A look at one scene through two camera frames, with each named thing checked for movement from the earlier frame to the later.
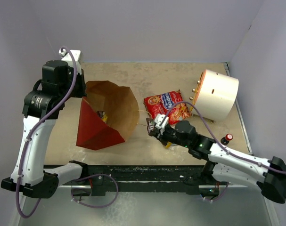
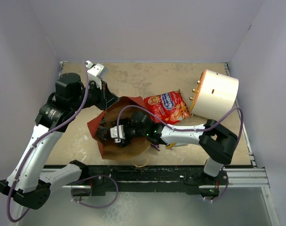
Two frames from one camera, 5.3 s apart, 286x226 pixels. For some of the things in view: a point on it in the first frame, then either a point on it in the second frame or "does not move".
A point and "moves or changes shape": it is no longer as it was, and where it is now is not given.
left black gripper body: (79, 89) to (96, 95)
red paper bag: (109, 115) moves or changes shape
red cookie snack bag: (171, 104) does not move
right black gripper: (158, 134) to (126, 141)
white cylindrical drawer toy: (215, 95) does not move
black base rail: (140, 179) does not move
